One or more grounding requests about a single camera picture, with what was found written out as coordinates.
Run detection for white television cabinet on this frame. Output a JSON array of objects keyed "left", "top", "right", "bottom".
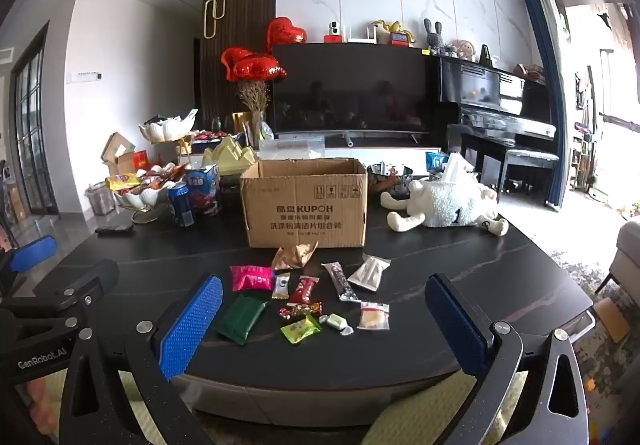
[{"left": 195, "top": 130, "right": 446, "bottom": 166}]

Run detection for blue drink can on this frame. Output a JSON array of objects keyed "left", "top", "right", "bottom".
[{"left": 167, "top": 182, "right": 196, "bottom": 228}]

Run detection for dark green snack packet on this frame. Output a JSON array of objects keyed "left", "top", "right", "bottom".
[{"left": 216, "top": 294, "right": 268, "bottom": 345}]

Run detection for pale green candy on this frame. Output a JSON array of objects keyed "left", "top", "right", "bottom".
[{"left": 320, "top": 312, "right": 351, "bottom": 331}]

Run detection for clear cracker packet red band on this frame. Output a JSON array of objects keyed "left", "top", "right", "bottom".
[{"left": 356, "top": 301, "right": 391, "bottom": 331}]

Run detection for yellow chip bag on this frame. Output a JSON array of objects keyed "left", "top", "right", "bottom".
[{"left": 105, "top": 174, "right": 142, "bottom": 192}]

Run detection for black patterned bowl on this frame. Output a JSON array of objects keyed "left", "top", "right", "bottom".
[{"left": 366, "top": 162, "right": 413, "bottom": 198}]

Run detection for glass vase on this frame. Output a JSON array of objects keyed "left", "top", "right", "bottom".
[{"left": 250, "top": 111, "right": 266, "bottom": 148}]

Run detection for long dark snack stick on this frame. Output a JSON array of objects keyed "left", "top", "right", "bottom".
[{"left": 321, "top": 261, "right": 358, "bottom": 302}]

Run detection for gold snack wrapper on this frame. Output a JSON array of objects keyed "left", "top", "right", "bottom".
[{"left": 271, "top": 241, "right": 319, "bottom": 271}]

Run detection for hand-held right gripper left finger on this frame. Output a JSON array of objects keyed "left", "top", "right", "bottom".
[{"left": 60, "top": 273, "right": 224, "bottom": 445}]

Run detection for white tissue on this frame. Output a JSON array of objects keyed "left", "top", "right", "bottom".
[{"left": 440, "top": 152, "right": 476, "bottom": 182}]

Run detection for gold mountain-shaped box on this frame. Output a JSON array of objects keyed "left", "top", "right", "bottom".
[{"left": 202, "top": 135, "right": 258, "bottom": 176}]

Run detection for black upright piano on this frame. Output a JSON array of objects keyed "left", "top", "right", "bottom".
[{"left": 432, "top": 56, "right": 558, "bottom": 186}]

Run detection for brown items on piano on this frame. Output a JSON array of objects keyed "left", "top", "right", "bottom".
[{"left": 512, "top": 62, "right": 548, "bottom": 83}]

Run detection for white shell bowl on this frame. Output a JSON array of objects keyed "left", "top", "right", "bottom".
[
  {"left": 114, "top": 180, "right": 186, "bottom": 223},
  {"left": 139, "top": 115, "right": 197, "bottom": 143}
]

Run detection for gold figurine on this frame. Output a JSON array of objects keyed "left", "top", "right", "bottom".
[{"left": 371, "top": 19, "right": 416, "bottom": 46}]

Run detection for grey sofa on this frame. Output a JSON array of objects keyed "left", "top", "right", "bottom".
[{"left": 595, "top": 220, "right": 640, "bottom": 296}]

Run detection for small red candy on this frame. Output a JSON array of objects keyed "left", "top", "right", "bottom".
[{"left": 278, "top": 302, "right": 323, "bottom": 321}]

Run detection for red snack packet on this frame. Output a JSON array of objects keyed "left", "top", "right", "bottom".
[{"left": 288, "top": 275, "right": 320, "bottom": 304}]

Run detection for small beige plush toy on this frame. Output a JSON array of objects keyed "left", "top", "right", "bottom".
[{"left": 445, "top": 40, "right": 477, "bottom": 61}]

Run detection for tray of red snacks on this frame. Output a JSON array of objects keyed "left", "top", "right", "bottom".
[{"left": 192, "top": 129, "right": 231, "bottom": 146}]

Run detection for black piano bench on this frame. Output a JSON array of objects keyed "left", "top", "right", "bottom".
[{"left": 500, "top": 148, "right": 560, "bottom": 191}]

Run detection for red heart balloon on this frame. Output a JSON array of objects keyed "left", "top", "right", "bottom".
[
  {"left": 235, "top": 54, "right": 288, "bottom": 82},
  {"left": 265, "top": 18, "right": 307, "bottom": 46},
  {"left": 221, "top": 48, "right": 256, "bottom": 82}
]

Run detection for blue curtain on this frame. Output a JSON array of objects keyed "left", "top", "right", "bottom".
[{"left": 515, "top": 0, "right": 568, "bottom": 206}]

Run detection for grey bunny plush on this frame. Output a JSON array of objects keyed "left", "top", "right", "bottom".
[{"left": 422, "top": 18, "right": 446, "bottom": 51}]

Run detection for gold wall ornament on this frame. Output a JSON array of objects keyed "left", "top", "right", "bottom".
[{"left": 204, "top": 0, "right": 227, "bottom": 40}]

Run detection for light green snack packet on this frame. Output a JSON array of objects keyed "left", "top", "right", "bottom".
[{"left": 280, "top": 315, "right": 322, "bottom": 345}]

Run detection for clear zip bag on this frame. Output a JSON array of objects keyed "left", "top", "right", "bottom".
[{"left": 257, "top": 136, "right": 326, "bottom": 161}]

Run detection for pink snack packet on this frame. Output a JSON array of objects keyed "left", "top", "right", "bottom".
[{"left": 230, "top": 265, "right": 274, "bottom": 293}]

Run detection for white router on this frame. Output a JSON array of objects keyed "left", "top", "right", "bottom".
[{"left": 347, "top": 24, "right": 378, "bottom": 46}]

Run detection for brown cardboard box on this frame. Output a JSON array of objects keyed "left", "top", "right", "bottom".
[{"left": 240, "top": 158, "right": 369, "bottom": 249}]

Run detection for black flat television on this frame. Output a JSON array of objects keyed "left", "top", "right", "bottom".
[{"left": 272, "top": 44, "right": 441, "bottom": 136}]

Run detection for wooden stool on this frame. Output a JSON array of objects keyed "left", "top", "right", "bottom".
[{"left": 592, "top": 297, "right": 632, "bottom": 345}]

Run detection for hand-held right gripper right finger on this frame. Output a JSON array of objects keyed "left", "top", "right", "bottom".
[{"left": 424, "top": 272, "right": 586, "bottom": 445}]

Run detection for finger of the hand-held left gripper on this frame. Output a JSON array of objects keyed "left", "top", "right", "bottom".
[
  {"left": 0, "top": 235, "right": 57, "bottom": 296},
  {"left": 0, "top": 259, "right": 120, "bottom": 326}
]

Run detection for clear beige snack packet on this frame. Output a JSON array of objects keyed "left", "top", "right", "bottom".
[{"left": 346, "top": 253, "right": 392, "bottom": 291}]

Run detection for black framed glass door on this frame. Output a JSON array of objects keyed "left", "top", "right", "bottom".
[{"left": 10, "top": 22, "right": 61, "bottom": 226}]

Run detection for gold gift box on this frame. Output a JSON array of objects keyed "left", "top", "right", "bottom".
[{"left": 231, "top": 112, "right": 253, "bottom": 138}]

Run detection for cluttered balcony shelf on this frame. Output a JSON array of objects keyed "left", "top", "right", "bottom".
[{"left": 570, "top": 65, "right": 606, "bottom": 196}]

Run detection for dried flower bouquet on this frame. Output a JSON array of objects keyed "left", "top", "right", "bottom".
[{"left": 236, "top": 80, "right": 273, "bottom": 113}]

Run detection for person's left hand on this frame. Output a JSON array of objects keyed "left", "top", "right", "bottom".
[{"left": 17, "top": 370, "right": 68, "bottom": 433}]

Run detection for open brown carton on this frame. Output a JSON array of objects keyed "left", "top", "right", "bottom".
[{"left": 101, "top": 132, "right": 137, "bottom": 176}]

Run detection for grey trash bin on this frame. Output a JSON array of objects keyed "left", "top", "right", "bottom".
[{"left": 86, "top": 182, "right": 117, "bottom": 216}]

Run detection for blue snack packet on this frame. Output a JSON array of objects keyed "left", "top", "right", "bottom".
[{"left": 425, "top": 151, "right": 450, "bottom": 174}]

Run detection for white plush sheep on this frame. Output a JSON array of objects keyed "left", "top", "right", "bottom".
[{"left": 381, "top": 170, "right": 510, "bottom": 236}]

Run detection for red gift box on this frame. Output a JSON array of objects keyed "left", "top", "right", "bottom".
[{"left": 117, "top": 150, "right": 151, "bottom": 176}]

